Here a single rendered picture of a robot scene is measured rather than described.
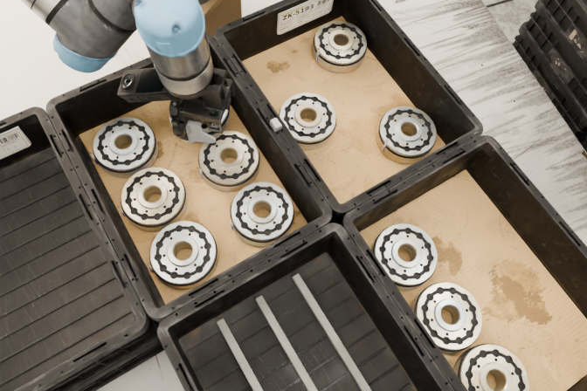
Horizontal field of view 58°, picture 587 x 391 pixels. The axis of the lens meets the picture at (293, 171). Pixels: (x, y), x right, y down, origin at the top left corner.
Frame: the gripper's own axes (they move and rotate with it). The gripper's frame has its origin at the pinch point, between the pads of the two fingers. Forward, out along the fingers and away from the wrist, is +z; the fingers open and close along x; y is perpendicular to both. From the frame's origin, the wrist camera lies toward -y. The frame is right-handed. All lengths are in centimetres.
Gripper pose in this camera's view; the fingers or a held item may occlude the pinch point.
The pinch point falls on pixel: (192, 125)
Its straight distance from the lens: 94.6
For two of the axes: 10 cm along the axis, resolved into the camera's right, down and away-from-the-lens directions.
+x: 2.3, -9.2, 3.1
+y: 9.7, 2.3, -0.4
